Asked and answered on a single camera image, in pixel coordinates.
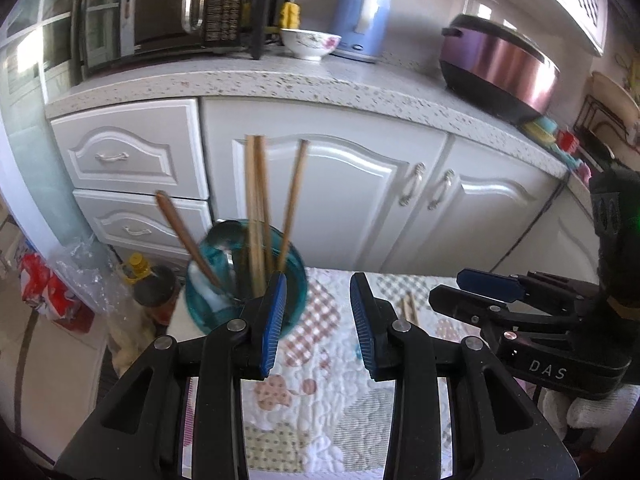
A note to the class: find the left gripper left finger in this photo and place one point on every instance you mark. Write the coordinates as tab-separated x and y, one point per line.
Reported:
136	431

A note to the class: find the teal rim utensil holder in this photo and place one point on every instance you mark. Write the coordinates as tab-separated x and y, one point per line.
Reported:
201	307

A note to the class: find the yellow cap oil bottle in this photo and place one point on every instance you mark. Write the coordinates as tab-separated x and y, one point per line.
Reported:
154	286

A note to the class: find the yellow sponge brush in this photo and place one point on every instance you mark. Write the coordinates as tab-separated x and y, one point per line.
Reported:
289	15

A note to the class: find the red plastic bag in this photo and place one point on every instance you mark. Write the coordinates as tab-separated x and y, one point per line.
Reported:
45	292

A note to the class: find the light bamboo chopstick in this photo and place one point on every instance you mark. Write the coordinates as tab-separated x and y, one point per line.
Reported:
406	308

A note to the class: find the metal spoon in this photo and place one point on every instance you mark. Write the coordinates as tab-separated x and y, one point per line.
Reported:
227	238

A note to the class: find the tracker with green light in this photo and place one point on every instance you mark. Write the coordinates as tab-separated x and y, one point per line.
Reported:
614	197

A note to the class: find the patchwork quilted mat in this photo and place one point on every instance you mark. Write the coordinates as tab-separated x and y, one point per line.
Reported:
319	415

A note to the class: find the brown chopstick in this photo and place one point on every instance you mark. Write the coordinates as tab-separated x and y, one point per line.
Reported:
255	251
170	212

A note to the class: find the silver right door handle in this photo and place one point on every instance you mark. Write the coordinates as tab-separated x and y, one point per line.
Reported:
442	189

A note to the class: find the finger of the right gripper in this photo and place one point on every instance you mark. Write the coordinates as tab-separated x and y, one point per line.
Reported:
492	283
482	311

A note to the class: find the blue electric kettle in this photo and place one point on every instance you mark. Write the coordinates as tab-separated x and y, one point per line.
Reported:
361	24

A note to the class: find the white right cabinet door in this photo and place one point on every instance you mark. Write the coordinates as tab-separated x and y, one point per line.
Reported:
494	199

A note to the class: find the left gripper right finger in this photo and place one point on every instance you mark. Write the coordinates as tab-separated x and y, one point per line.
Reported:
497	431

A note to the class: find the clear plastic bag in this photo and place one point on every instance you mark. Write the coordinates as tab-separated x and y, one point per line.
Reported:
90	271

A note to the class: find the silver left door handle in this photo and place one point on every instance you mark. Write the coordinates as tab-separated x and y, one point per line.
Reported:
413	186

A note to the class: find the floral ceramic bowl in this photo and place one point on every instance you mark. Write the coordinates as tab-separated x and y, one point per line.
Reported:
309	45

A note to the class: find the dark wooden chopstick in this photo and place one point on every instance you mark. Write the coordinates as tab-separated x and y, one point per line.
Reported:
291	205

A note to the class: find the thin tan chopstick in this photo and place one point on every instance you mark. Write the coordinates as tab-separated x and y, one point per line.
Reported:
415	312

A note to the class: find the white ceramic spoon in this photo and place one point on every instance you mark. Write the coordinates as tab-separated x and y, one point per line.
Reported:
216	299

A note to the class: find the lower white drawer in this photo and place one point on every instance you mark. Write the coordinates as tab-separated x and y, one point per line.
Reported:
130	221

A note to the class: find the pink purple rice cooker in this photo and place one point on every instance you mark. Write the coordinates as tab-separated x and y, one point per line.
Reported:
499	70

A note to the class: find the silver door handle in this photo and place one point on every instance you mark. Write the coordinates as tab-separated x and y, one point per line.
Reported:
413	186
442	189

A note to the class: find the black microwave oven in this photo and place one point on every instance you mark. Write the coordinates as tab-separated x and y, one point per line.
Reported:
108	34

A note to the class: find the black wire rack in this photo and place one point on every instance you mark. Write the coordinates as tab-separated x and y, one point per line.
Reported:
603	137

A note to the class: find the glass sliding door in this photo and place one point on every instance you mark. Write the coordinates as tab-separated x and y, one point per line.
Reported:
35	69

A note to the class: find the white cabinet door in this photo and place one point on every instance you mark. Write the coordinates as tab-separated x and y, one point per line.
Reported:
494	199
357	166

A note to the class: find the white gloved right hand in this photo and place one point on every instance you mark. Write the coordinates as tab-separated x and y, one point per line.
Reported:
606	417

